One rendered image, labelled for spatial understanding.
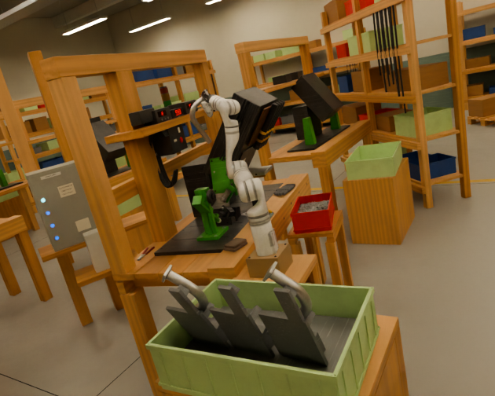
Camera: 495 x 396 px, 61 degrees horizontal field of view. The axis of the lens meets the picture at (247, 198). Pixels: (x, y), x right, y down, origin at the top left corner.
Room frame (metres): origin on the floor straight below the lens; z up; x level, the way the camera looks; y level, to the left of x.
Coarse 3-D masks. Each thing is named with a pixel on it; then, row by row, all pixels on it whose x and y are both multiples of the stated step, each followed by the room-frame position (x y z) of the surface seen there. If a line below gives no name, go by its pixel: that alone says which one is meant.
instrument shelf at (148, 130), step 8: (200, 112) 2.78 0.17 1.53; (168, 120) 2.45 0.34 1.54; (176, 120) 2.49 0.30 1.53; (184, 120) 2.57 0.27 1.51; (144, 128) 2.24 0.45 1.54; (152, 128) 2.26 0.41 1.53; (160, 128) 2.33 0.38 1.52; (168, 128) 2.40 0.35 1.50; (112, 136) 2.25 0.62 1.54; (120, 136) 2.23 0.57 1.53; (128, 136) 2.21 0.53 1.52; (136, 136) 2.19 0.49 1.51; (144, 136) 2.18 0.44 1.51
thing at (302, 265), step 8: (296, 256) 1.77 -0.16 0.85; (304, 256) 1.75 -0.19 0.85; (312, 256) 1.74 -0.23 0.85; (296, 264) 1.69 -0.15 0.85; (304, 264) 1.68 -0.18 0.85; (312, 264) 1.69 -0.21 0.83; (240, 272) 1.74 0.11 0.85; (248, 272) 1.72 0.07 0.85; (288, 272) 1.64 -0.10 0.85; (296, 272) 1.62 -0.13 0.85; (304, 272) 1.60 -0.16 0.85; (272, 280) 1.59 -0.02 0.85; (296, 280) 1.54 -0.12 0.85; (304, 280) 1.58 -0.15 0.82
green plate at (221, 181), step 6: (222, 156) 2.41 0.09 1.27; (210, 162) 2.44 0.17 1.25; (216, 162) 2.42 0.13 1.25; (222, 162) 2.41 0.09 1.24; (216, 168) 2.42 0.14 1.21; (222, 168) 2.40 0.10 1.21; (216, 174) 2.41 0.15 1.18; (222, 174) 2.39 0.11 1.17; (216, 180) 2.41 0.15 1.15; (222, 180) 2.39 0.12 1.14; (228, 180) 2.37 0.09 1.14; (216, 186) 2.40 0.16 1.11; (222, 186) 2.38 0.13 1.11; (216, 192) 2.39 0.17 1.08; (222, 192) 2.38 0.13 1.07
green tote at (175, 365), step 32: (256, 288) 1.40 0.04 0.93; (320, 288) 1.27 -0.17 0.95; (352, 288) 1.21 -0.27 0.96; (160, 352) 1.13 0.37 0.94; (192, 352) 1.06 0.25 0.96; (352, 352) 0.95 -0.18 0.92; (160, 384) 1.15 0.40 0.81; (192, 384) 1.08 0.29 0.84; (224, 384) 1.02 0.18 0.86; (256, 384) 0.96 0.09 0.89; (288, 384) 0.90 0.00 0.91; (320, 384) 0.86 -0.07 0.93; (352, 384) 0.92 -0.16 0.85
